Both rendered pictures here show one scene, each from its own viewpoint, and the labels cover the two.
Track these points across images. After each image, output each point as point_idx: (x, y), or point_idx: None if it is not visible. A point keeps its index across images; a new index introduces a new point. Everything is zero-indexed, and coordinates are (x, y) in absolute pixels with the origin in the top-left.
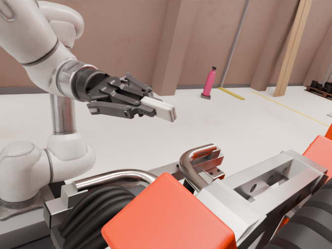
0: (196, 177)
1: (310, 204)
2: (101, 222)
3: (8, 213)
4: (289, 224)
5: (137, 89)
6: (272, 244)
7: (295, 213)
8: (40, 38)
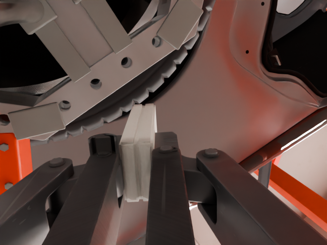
0: None
1: (84, 128)
2: None
3: None
4: (63, 136)
5: (246, 236)
6: (48, 138)
7: (74, 130)
8: None
